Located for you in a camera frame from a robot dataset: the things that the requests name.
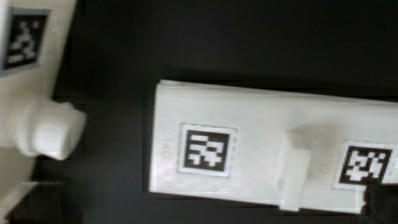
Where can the white door panel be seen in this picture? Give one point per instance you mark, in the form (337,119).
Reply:
(271,147)

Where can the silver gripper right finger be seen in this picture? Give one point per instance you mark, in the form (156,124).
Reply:
(379,212)

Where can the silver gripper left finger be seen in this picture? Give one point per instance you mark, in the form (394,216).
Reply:
(31,205)

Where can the white cabinet body box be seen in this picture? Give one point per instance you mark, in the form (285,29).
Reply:
(42,123)

